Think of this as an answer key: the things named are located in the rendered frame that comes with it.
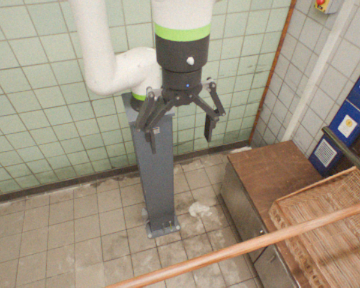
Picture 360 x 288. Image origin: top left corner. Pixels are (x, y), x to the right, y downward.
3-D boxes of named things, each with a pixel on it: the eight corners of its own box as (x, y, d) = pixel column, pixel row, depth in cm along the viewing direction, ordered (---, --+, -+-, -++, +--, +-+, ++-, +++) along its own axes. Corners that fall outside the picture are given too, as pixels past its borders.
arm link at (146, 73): (120, 90, 109) (112, 49, 95) (152, 80, 114) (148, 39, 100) (133, 107, 101) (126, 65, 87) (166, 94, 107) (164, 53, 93)
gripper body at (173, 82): (197, 49, 48) (194, 90, 55) (154, 55, 47) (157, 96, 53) (211, 68, 43) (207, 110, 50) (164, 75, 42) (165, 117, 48)
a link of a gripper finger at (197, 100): (179, 86, 51) (185, 81, 51) (210, 112, 59) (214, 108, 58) (185, 97, 48) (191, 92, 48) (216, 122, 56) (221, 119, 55)
